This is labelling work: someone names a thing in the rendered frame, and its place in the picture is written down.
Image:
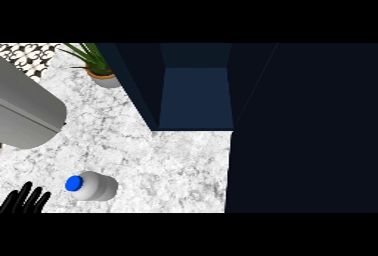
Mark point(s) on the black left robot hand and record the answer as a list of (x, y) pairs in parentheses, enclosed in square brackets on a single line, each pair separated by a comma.
[(22, 202)]

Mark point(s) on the white blue-capped water bottle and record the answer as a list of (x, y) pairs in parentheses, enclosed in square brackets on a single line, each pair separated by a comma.
[(93, 186)]

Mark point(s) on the dark blue cabinet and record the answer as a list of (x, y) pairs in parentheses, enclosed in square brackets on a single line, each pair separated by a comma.
[(193, 96)]

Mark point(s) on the dark blue cabinet door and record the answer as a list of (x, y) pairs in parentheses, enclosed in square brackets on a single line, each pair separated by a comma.
[(304, 133)]

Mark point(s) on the grey rounded appliance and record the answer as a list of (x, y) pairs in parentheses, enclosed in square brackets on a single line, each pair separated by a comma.
[(23, 106)]

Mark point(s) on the potted green plant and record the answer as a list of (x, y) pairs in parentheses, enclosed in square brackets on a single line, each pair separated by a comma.
[(96, 65)]

